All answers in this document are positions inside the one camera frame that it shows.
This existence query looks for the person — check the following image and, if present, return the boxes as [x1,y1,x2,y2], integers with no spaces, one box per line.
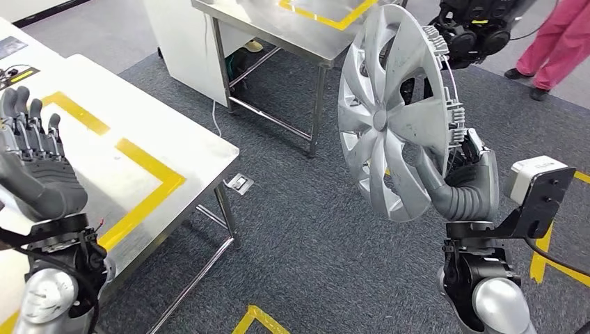
[504,0,590,102]

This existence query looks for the printed paper sheet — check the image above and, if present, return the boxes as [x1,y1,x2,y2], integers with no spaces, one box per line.
[0,36,28,60]

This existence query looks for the black humanoid robot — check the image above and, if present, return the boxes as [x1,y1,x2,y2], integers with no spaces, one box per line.
[399,0,538,106]

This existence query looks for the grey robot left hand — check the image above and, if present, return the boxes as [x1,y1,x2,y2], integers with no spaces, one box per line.
[0,86,89,222]

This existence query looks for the yellow floor tape square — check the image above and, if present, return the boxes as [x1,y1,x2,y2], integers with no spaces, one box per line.
[529,170,590,289]
[232,304,292,334]

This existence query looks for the yellow black small device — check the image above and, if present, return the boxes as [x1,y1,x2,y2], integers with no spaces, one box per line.
[0,65,40,90]

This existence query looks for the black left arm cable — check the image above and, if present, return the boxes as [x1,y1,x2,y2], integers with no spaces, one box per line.
[13,248,101,334]

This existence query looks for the steel floor socket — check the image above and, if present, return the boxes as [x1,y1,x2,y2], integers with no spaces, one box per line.
[224,173,255,196]

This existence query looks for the silver plastic wheel hubcap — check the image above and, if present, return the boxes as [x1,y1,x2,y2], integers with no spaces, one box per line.
[337,3,468,223]

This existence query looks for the white floor cable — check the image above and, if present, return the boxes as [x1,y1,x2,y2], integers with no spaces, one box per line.
[211,100,223,138]

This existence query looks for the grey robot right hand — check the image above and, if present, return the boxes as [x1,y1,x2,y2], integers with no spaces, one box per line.
[402,129,501,222]

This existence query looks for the white desk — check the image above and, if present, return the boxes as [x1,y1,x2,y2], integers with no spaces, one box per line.
[0,17,65,93]

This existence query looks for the white desk side panel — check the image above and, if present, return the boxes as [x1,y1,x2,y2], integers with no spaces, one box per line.
[143,0,257,108]

